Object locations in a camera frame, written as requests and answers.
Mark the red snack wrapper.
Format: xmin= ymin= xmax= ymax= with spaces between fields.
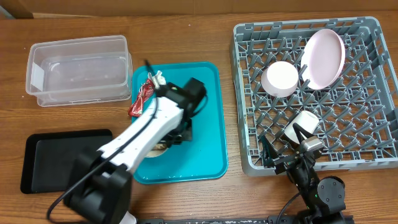
xmin=127 ymin=78 xmax=155 ymax=118

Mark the grey dishwasher rack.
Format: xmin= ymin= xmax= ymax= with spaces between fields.
xmin=231 ymin=17 xmax=397 ymax=176

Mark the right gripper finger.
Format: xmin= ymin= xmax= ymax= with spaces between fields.
xmin=292 ymin=123 xmax=314 ymax=145
xmin=260 ymin=136 xmax=279 ymax=167

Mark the grey bowl with rice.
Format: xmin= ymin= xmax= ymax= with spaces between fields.
xmin=146 ymin=144 xmax=168 ymax=157

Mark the black plastic tray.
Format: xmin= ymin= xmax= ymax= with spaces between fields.
xmin=20 ymin=129 xmax=113 ymax=194

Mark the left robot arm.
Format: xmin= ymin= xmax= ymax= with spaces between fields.
xmin=46 ymin=78 xmax=206 ymax=223

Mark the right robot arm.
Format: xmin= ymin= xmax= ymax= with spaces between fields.
xmin=260 ymin=123 xmax=354 ymax=223

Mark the white tissue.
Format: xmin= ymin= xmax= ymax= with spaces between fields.
xmin=148 ymin=70 xmax=167 ymax=90

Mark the pink round plate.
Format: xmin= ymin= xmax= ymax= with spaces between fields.
xmin=300 ymin=29 xmax=345 ymax=90

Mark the clear plastic bin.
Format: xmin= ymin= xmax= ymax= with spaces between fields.
xmin=25 ymin=35 xmax=132 ymax=107

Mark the pink small bowl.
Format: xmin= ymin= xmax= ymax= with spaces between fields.
xmin=261 ymin=61 xmax=299 ymax=98

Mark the teal serving tray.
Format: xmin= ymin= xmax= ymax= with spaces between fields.
xmin=134 ymin=62 xmax=228 ymax=184

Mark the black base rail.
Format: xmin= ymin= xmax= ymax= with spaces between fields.
xmin=133 ymin=215 xmax=355 ymax=224

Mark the white paper cup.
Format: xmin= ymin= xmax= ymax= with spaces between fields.
xmin=284 ymin=111 xmax=320 ymax=144

